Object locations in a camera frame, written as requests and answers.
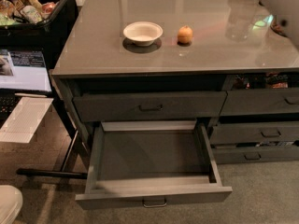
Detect snack bags in drawer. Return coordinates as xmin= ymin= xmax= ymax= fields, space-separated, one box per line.
xmin=233 ymin=73 xmax=289 ymax=90

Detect grey top left drawer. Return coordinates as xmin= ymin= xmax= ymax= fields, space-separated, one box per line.
xmin=73 ymin=91 xmax=226 ymax=122

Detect open grey middle drawer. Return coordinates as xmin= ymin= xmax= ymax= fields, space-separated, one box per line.
xmin=76 ymin=120 xmax=232 ymax=210

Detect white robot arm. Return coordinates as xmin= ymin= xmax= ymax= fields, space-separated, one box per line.
xmin=261 ymin=0 xmax=299 ymax=48

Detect grey bottom right drawer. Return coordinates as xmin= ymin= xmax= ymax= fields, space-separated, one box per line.
xmin=213 ymin=146 xmax=299 ymax=164

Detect orange fruit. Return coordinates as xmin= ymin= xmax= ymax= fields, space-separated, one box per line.
xmin=178 ymin=25 xmax=192 ymax=44

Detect laptop screen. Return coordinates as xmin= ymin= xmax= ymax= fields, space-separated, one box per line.
xmin=0 ymin=49 xmax=51 ymax=93

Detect black bin of snacks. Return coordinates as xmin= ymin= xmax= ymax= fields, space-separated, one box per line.
xmin=0 ymin=0 xmax=78 ymax=51

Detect black metal stand leg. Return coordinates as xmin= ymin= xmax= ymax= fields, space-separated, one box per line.
xmin=16 ymin=168 xmax=87 ymax=179

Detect grey middle right drawer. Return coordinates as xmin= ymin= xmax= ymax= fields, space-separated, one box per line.
xmin=209 ymin=121 xmax=299 ymax=145

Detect white paper bowl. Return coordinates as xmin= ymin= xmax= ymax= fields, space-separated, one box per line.
xmin=123 ymin=21 xmax=163 ymax=47

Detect grey top right drawer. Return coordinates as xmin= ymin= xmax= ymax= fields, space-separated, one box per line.
xmin=221 ymin=88 xmax=299 ymax=116

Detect black laptop keyboard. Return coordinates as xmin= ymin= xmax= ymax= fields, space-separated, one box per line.
xmin=0 ymin=94 xmax=20 ymax=120

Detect white round object corner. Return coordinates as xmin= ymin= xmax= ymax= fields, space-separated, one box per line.
xmin=0 ymin=185 xmax=23 ymax=224

